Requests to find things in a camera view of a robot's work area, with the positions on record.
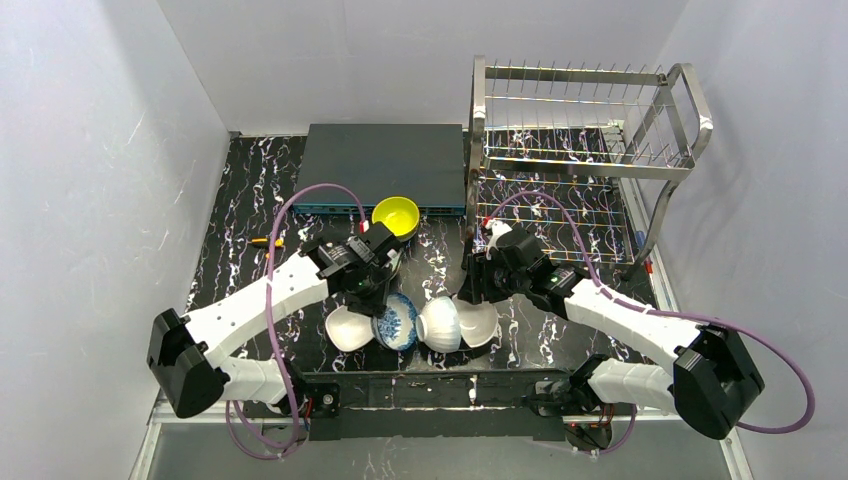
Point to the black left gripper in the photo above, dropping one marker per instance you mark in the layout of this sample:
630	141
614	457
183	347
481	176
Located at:
383	245

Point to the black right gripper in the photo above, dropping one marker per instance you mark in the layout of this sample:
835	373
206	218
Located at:
478	277

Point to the orange white bowl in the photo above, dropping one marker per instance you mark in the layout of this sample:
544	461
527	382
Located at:
478	322

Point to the white round bowl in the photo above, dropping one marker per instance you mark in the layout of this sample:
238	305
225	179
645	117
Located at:
438	327

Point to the blue white patterned bowl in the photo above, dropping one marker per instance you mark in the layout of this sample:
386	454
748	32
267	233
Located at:
395	329

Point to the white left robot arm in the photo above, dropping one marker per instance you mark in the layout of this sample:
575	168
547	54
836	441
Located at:
191	354

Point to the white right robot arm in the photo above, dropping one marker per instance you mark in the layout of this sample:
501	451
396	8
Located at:
701	372

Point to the stainless steel dish rack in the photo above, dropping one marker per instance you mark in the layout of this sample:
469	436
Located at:
590	122

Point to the white square bowl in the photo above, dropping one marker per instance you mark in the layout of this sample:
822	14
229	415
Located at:
347	330

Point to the yellow bowl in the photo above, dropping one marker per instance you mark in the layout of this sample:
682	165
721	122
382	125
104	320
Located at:
400	215

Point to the orange black small tool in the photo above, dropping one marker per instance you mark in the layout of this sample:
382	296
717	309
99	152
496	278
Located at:
264	244

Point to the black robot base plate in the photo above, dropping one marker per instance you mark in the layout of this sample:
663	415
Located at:
450	403

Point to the dark teal network switch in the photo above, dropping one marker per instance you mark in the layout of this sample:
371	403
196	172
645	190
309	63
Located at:
423	162

